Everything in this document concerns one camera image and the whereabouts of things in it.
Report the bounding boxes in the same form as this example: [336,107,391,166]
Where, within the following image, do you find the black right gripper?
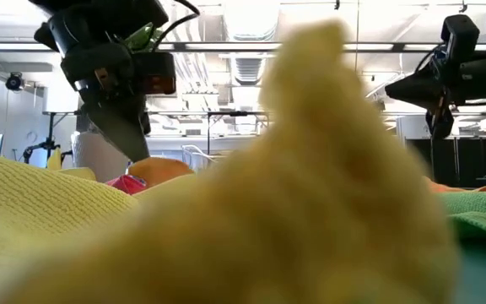
[384,53,486,140]

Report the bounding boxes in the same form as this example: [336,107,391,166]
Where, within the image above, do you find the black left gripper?
[59,41,152,164]

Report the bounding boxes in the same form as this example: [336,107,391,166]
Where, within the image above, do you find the orange microfiber towel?
[424,176,486,194]
[127,156,197,189]

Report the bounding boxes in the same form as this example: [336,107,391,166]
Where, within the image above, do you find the pink microfiber towel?
[105,173,148,196]

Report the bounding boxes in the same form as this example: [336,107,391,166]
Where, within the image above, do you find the green microfiber towel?
[439,189,486,250]

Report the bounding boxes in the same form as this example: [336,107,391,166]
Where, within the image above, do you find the yellow microfiber towel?
[0,19,459,304]

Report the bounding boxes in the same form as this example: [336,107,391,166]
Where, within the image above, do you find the clear plastic bin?
[181,144,227,171]

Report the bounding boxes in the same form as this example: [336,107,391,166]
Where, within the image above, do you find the black tripod stand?
[22,111,74,165]

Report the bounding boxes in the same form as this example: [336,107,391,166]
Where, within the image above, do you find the black cabinet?
[405,126,486,189]

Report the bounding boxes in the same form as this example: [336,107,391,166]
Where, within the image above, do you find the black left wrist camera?
[134,52,177,96]

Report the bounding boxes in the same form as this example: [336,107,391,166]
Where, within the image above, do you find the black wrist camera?
[440,14,481,64]
[134,52,177,96]

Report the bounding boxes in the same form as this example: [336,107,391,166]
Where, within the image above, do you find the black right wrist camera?
[440,14,481,64]

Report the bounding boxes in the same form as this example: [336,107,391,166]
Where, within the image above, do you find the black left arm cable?
[149,0,202,54]

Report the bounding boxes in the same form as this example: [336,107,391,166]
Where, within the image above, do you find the black round camera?
[5,71,26,93]

